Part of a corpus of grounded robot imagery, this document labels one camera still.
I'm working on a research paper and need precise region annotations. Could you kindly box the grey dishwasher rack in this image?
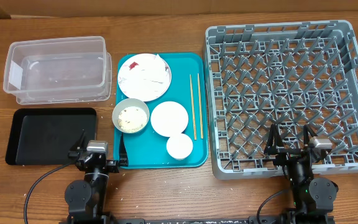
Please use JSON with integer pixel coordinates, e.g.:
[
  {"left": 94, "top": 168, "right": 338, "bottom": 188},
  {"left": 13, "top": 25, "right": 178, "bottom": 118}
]
[{"left": 204, "top": 20, "right": 358, "bottom": 180}]

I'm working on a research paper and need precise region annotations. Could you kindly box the small pink bowl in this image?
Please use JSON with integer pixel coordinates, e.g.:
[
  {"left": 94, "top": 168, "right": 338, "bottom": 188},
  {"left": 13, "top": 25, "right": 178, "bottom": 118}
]
[{"left": 150, "top": 101, "right": 189, "bottom": 138}]

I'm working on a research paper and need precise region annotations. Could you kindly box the teal serving tray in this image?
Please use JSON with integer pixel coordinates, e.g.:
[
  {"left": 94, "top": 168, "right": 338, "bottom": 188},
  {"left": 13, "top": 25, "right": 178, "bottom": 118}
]
[{"left": 113, "top": 52, "right": 209, "bottom": 169}]

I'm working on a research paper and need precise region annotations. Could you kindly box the large white plate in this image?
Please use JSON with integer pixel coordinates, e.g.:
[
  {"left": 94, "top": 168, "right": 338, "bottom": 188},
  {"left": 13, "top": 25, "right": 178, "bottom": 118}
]
[{"left": 117, "top": 59, "right": 172, "bottom": 102}]

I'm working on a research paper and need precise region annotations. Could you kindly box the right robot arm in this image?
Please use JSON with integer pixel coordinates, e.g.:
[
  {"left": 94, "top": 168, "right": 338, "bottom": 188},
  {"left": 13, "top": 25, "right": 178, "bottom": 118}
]
[{"left": 256, "top": 124, "right": 339, "bottom": 224}]

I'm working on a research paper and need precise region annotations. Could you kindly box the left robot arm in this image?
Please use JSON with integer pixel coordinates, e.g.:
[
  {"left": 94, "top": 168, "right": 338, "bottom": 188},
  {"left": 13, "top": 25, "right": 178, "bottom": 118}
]
[{"left": 65, "top": 133, "right": 129, "bottom": 223}]

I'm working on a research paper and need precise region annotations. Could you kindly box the grey bowl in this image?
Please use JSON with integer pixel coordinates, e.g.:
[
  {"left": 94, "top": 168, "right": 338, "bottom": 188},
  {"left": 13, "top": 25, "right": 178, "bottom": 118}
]
[{"left": 112, "top": 98, "right": 150, "bottom": 134}]

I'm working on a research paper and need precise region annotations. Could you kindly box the pile of rice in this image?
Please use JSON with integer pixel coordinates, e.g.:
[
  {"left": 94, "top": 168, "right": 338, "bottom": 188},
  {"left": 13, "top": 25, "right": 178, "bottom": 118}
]
[{"left": 118, "top": 106, "right": 148, "bottom": 133}]

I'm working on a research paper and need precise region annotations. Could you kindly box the white napkin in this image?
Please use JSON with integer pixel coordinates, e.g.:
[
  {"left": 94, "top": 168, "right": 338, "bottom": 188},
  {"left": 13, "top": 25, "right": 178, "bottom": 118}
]
[{"left": 117, "top": 54, "right": 170, "bottom": 88}]

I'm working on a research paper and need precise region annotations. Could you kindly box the clear plastic waste bin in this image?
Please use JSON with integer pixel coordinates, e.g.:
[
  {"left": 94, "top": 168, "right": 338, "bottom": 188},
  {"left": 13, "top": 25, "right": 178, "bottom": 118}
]
[{"left": 2, "top": 36, "right": 112, "bottom": 105}]

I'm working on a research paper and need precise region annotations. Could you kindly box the small white cup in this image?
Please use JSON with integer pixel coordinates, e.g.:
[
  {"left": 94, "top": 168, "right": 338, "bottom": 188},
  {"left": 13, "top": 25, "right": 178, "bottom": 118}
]
[{"left": 167, "top": 133, "right": 193, "bottom": 161}]

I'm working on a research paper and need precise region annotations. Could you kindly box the right wooden chopstick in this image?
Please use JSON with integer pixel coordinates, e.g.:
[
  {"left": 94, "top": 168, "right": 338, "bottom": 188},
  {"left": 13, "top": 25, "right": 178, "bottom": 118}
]
[{"left": 197, "top": 73, "right": 204, "bottom": 139}]

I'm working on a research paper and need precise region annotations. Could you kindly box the black plastic tray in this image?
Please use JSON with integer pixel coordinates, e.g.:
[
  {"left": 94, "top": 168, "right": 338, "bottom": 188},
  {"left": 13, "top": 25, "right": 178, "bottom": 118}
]
[{"left": 5, "top": 108, "right": 97, "bottom": 165}]

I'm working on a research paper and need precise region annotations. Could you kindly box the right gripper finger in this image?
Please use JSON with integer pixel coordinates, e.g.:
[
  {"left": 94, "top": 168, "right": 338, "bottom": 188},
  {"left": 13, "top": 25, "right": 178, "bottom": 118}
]
[
  {"left": 265, "top": 124, "right": 284, "bottom": 149},
  {"left": 303, "top": 124, "right": 318, "bottom": 147}
]

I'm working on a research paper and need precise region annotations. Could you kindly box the left wooden chopstick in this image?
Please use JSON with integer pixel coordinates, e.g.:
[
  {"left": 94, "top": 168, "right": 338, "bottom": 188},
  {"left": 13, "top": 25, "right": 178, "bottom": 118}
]
[{"left": 189, "top": 74, "right": 197, "bottom": 140}]

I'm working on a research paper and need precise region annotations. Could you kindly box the wooden chopstick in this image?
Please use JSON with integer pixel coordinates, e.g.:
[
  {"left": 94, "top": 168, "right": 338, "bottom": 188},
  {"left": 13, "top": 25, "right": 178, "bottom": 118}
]
[
  {"left": 189, "top": 74, "right": 197, "bottom": 140},
  {"left": 197, "top": 73, "right": 204, "bottom": 139}
]

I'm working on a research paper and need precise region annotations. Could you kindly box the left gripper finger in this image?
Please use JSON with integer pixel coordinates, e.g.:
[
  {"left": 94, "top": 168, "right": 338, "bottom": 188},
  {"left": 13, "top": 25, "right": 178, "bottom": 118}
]
[
  {"left": 119, "top": 133, "right": 128, "bottom": 167},
  {"left": 70, "top": 131, "right": 85, "bottom": 152}
]

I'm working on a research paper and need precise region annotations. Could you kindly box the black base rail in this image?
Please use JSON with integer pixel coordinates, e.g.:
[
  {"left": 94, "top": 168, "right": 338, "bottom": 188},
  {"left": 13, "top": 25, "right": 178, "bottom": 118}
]
[{"left": 59, "top": 215, "right": 335, "bottom": 224}]

